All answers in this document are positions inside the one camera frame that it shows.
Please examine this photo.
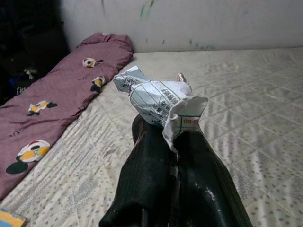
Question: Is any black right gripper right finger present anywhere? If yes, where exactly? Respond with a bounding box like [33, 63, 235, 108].
[170, 129, 254, 227]

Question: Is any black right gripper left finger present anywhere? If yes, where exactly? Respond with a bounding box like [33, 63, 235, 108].
[98, 115, 178, 227]

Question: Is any white printed paper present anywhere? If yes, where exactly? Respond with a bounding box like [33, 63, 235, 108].
[113, 65, 209, 152]

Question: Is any white quilted mattress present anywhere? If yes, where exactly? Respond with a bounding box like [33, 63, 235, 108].
[0, 48, 303, 227]

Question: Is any small pink object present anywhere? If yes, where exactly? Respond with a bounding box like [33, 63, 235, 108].
[177, 72, 190, 84]

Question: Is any purple Mickey print blanket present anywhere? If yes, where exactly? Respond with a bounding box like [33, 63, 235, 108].
[0, 33, 134, 201]

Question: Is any colourful picture book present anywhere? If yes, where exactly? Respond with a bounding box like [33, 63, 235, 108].
[0, 205, 28, 227]

